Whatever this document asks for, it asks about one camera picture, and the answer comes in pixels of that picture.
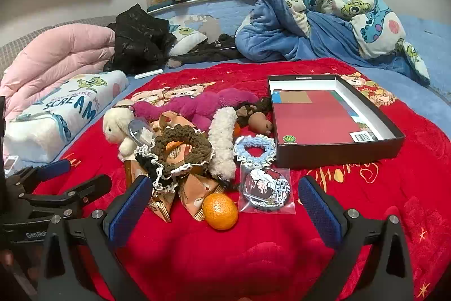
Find dark brown garment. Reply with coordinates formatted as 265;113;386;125
165;35;244;68

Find round blue bed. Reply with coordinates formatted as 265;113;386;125
127;0;451;161

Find white lamb plush toy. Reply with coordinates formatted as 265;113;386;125
102;107;140;162

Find red printed blanket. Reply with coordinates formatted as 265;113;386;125
32;58;451;301

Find white printed pillow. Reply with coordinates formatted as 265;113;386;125
3;70;129;164

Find round badge in plastic bag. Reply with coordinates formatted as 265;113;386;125
238;165;297;215

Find black white crochet scrunchie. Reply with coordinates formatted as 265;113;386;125
136;146;180;194

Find blue crochet scrunchie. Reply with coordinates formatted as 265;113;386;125
233;135;277;168

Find brown crochet scrunchie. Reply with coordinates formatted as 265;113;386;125
153;125;214;178

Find black jacket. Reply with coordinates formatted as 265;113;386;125
104;4;177;76

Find pink comforter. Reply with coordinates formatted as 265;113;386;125
0;23;117;122

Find black cardboard box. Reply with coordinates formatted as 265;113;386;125
267;74;406;169

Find small monster print pillow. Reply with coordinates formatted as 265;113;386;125
168;19;208;56

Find blue monster print blanket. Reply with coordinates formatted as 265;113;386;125
234;0;430;86

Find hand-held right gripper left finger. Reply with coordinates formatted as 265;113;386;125
37;175;154;301

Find clear round case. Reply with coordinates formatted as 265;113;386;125
128;118;156;146

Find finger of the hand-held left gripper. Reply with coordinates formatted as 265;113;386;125
19;175;113;217
14;159;73;188

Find grey checkered headboard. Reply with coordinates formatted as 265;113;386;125
0;15;117;76

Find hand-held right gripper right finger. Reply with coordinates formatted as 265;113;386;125
298;176;414;301

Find magenta plush toy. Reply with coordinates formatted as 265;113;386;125
132;88;259;132

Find white stick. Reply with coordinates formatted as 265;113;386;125
134;69;163;79

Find white fluffy scrunchie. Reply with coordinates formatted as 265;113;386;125
208;108;237;181

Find brown monkey plush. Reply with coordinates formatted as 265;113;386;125
236;97;273;127

